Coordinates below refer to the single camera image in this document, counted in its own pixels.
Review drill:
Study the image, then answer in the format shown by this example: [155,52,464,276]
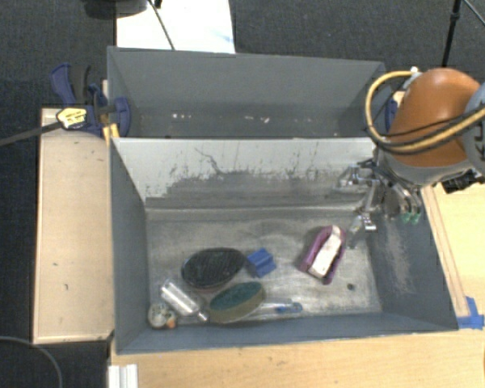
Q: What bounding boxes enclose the black cylinder on white bracket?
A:
[441,169,485,196]

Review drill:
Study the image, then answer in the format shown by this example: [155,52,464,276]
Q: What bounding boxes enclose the blue block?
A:
[246,247,278,279]

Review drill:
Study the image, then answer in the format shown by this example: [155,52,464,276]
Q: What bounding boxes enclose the green oval sponge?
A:
[207,280,267,325]

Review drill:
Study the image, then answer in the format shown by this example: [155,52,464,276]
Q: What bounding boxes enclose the grey metal bin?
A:
[106,45,460,356]

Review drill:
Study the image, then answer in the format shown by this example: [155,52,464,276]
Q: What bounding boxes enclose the black oval brush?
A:
[179,247,247,291]

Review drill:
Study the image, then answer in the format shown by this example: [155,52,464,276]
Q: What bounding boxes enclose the pale wood board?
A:
[32,107,116,345]

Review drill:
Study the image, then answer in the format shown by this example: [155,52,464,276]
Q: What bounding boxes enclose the small pale round toy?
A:
[146,302,179,331]

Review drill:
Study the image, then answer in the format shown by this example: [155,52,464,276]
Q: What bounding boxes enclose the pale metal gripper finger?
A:
[333,162,382,196]
[347,212,377,251]

